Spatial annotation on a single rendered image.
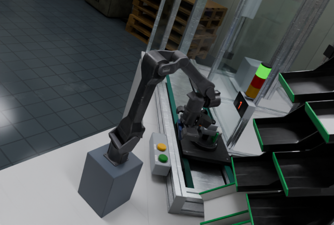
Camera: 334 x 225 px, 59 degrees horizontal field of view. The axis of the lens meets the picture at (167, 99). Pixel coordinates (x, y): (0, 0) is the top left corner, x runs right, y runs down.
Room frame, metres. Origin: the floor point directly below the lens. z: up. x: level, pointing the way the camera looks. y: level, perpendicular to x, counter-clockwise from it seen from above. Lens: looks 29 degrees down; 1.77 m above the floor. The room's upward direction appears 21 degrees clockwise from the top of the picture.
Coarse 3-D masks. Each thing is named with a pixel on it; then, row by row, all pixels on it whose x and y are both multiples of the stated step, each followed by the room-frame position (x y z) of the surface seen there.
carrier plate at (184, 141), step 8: (176, 128) 1.23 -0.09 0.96; (184, 144) 1.12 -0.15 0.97; (192, 144) 1.14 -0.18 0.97; (224, 144) 1.23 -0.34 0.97; (184, 152) 1.06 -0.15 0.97; (192, 152) 1.08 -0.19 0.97; (200, 152) 1.10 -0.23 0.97; (208, 152) 1.12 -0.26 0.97; (216, 152) 1.14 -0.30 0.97; (224, 152) 1.16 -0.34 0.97; (208, 160) 1.08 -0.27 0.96; (216, 160) 1.09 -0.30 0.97; (224, 160) 1.11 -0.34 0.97
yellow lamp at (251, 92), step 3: (249, 87) 1.23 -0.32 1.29; (252, 87) 1.22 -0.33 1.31; (249, 90) 1.22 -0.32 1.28; (252, 90) 1.21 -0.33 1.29; (255, 90) 1.21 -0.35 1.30; (258, 90) 1.22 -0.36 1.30; (246, 93) 1.23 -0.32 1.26; (249, 93) 1.22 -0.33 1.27; (252, 93) 1.21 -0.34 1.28; (255, 93) 1.21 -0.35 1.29; (249, 96) 1.21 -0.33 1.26; (252, 96) 1.21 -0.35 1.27; (255, 96) 1.22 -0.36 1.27
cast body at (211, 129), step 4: (212, 120) 1.19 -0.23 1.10; (212, 124) 1.18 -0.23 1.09; (216, 124) 1.19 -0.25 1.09; (204, 128) 1.17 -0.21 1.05; (208, 128) 1.17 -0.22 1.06; (212, 128) 1.17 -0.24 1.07; (216, 128) 1.18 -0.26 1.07; (204, 132) 1.16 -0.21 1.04; (208, 132) 1.17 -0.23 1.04; (212, 132) 1.17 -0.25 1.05; (216, 132) 1.18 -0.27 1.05
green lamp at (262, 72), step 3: (261, 66) 1.22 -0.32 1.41; (258, 69) 1.23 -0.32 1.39; (261, 69) 1.22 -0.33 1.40; (264, 69) 1.21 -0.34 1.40; (267, 69) 1.21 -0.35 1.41; (270, 69) 1.22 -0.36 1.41; (258, 72) 1.22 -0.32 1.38; (261, 72) 1.21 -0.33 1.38; (264, 72) 1.21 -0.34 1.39; (267, 72) 1.21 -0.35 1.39; (258, 75) 1.22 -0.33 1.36; (261, 75) 1.21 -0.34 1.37; (264, 75) 1.21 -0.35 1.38; (267, 75) 1.22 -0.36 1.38; (264, 78) 1.22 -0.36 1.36
